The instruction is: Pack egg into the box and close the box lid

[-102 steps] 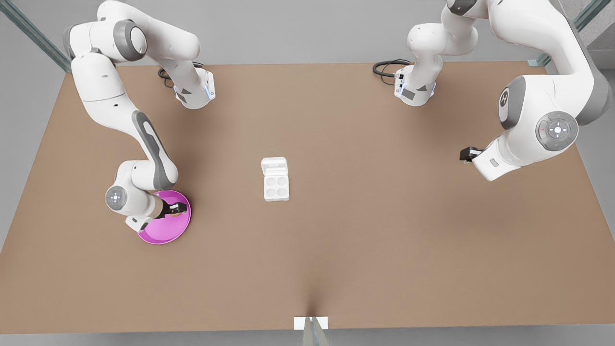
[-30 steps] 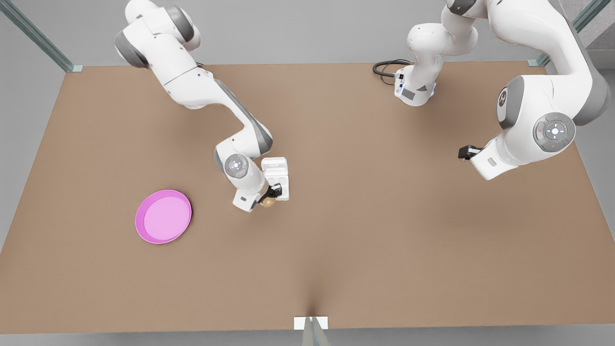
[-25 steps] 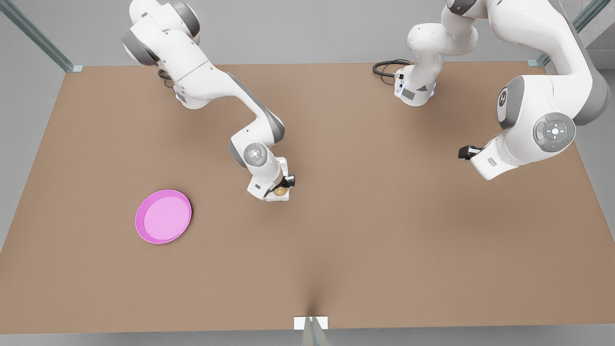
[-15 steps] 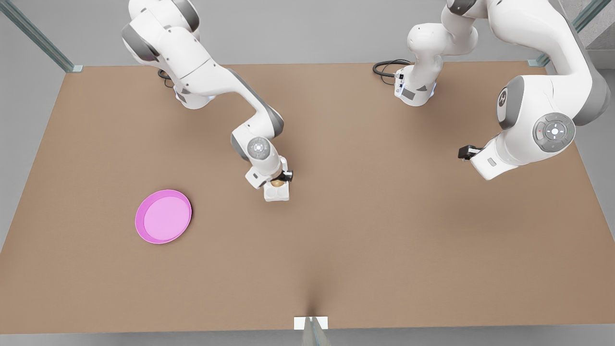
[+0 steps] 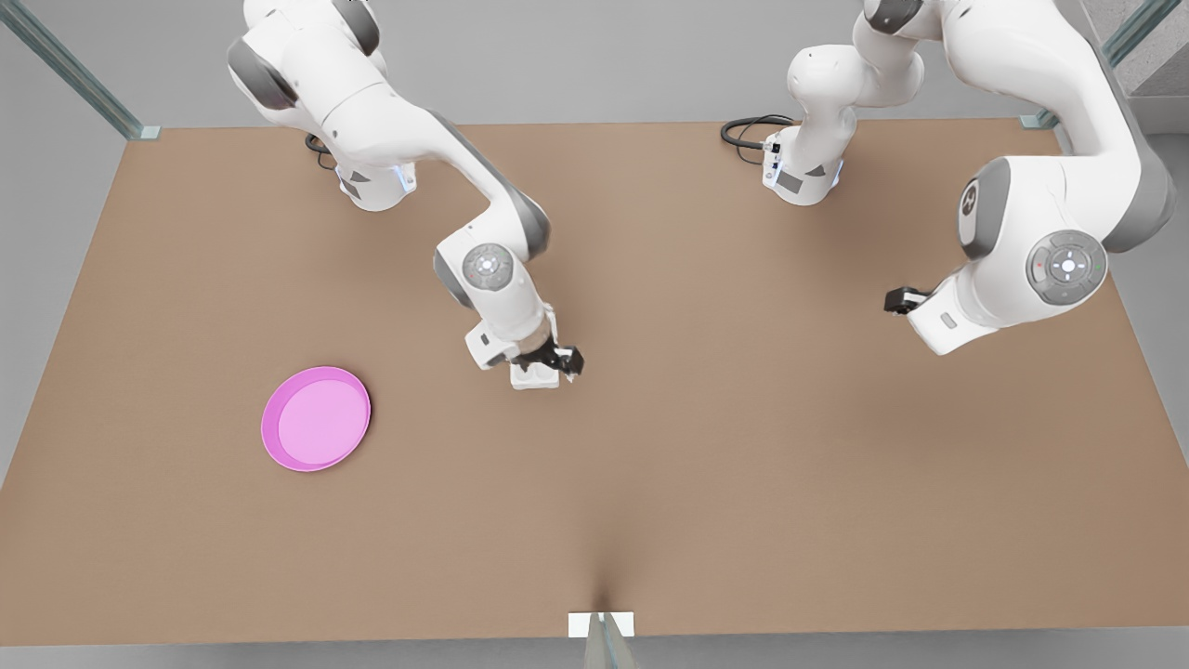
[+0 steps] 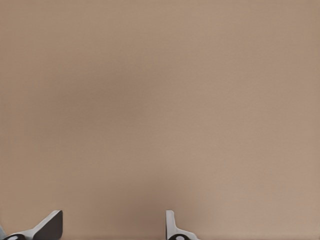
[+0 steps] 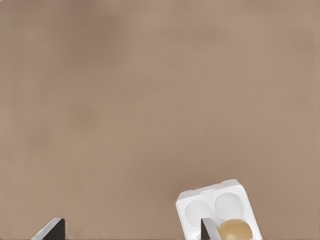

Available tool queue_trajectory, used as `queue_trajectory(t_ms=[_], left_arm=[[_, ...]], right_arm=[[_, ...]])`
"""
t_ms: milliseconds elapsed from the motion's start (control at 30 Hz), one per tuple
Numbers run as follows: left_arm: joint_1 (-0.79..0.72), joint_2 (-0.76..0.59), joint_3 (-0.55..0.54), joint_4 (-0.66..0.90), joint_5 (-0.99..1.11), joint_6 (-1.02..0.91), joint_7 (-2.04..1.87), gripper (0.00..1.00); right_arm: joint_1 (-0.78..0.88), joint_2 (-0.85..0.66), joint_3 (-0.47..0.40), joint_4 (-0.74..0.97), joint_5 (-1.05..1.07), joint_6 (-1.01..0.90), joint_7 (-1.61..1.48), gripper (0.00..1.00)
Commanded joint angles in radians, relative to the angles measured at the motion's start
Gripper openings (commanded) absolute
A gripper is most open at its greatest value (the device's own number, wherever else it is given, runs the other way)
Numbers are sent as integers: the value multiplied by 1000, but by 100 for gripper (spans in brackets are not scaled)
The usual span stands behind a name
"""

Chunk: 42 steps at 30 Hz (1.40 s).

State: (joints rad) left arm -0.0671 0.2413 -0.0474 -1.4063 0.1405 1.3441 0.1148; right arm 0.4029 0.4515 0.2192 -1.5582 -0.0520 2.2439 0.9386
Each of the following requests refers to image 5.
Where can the silver frame post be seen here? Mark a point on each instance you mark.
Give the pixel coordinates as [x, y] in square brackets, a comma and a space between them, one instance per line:
[1115, 46]
[74, 72]
[602, 636]

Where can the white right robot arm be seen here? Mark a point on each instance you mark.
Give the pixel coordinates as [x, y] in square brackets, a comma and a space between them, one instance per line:
[372, 111]

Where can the pink round plate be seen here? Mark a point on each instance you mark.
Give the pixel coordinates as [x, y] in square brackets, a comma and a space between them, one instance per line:
[316, 420]

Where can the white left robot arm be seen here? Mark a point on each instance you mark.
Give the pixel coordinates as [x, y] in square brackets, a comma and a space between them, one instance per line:
[1040, 195]

